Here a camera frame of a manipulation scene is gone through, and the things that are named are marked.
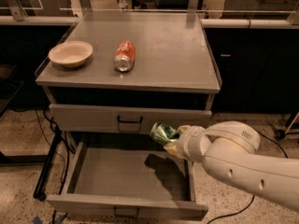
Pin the black caster wheel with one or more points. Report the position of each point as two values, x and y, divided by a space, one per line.
279 134

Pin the green soda can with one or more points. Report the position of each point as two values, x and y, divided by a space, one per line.
163 133

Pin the open grey middle drawer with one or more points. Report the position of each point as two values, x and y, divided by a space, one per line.
129 183

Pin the grey drawer cabinet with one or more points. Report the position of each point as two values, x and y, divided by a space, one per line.
173 69

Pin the white bowl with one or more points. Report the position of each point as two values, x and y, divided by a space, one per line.
71 54

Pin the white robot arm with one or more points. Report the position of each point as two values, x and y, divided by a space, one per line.
227 152

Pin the orange soda can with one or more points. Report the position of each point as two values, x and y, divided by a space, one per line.
124 57

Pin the closed grey top drawer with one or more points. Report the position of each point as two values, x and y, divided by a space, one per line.
119 119

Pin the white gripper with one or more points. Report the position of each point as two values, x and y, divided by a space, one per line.
186 141

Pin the white horizontal rail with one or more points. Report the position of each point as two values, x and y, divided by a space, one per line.
206 23

